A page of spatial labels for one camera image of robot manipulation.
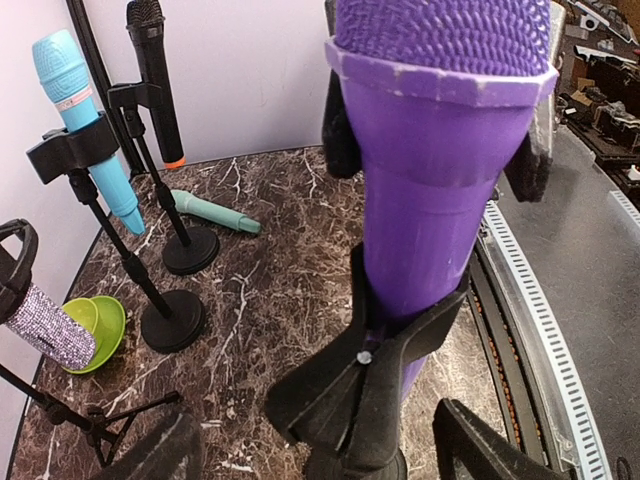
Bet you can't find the white slotted cable duct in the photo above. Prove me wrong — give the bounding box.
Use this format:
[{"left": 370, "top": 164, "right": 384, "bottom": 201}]
[{"left": 479, "top": 200, "right": 639, "bottom": 479}]

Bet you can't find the black round-base mic stand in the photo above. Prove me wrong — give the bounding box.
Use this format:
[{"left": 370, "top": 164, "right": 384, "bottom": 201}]
[
  {"left": 264, "top": 245, "right": 470, "bottom": 479},
  {"left": 108, "top": 82, "right": 220, "bottom": 276},
  {"left": 25, "top": 112, "right": 207, "bottom": 355}
]

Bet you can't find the black microphone orange ring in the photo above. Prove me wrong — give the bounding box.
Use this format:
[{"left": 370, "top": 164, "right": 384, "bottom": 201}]
[{"left": 124, "top": 0, "right": 187, "bottom": 171}]

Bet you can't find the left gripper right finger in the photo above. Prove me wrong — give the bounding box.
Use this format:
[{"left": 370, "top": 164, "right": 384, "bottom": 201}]
[{"left": 432, "top": 398, "right": 575, "bottom": 479}]

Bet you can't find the lime green bowl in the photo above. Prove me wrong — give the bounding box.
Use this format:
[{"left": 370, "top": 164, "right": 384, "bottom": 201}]
[{"left": 62, "top": 298, "right": 99, "bottom": 342}]

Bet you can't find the rhinestone silver microphone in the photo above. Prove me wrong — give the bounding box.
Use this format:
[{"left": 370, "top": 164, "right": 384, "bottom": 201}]
[{"left": 1, "top": 283, "right": 96, "bottom": 370}]

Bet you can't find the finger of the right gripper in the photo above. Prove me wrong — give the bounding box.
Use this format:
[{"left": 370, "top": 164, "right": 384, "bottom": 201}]
[
  {"left": 504, "top": 94, "right": 555, "bottom": 203},
  {"left": 321, "top": 74, "right": 361, "bottom": 179}
]

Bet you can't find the black tripod shock-mount stand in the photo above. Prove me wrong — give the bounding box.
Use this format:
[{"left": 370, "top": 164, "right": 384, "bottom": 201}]
[{"left": 0, "top": 218, "right": 181, "bottom": 469}]

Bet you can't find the mint green microphone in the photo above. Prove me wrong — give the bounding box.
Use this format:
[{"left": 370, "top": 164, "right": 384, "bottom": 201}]
[{"left": 171, "top": 190, "right": 262, "bottom": 234}]

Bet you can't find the lime green plate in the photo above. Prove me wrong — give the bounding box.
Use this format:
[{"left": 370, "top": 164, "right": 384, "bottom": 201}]
[{"left": 65, "top": 296, "right": 126, "bottom": 375}]

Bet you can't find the light blue microphone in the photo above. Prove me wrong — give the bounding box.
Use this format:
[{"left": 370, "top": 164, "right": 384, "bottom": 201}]
[{"left": 32, "top": 29, "right": 146, "bottom": 235}]

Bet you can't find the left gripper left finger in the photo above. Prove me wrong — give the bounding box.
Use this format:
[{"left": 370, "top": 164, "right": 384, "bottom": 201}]
[{"left": 93, "top": 412, "right": 204, "bottom": 480}]

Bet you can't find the purple microphone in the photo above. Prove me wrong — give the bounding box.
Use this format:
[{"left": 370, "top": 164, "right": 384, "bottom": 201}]
[{"left": 323, "top": 0, "right": 560, "bottom": 401}]

